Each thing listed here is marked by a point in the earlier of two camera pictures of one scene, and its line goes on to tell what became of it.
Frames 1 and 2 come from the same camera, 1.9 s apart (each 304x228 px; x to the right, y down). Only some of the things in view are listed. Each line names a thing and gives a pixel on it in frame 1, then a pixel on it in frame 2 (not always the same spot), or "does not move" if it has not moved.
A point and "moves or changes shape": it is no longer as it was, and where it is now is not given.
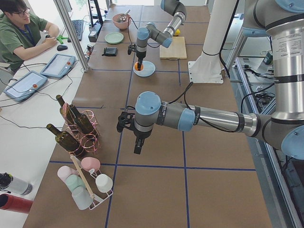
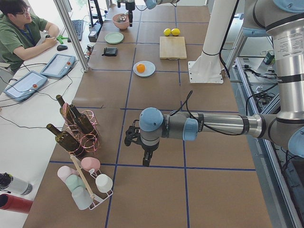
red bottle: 11,203 does not move
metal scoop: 121,18 does not move
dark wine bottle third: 66,111 does not move
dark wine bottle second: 81,121 does not move
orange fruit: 136,66 moves or changes shape
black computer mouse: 61,47 does not move
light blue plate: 148,69 does not move
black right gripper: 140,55 → 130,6
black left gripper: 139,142 → 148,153
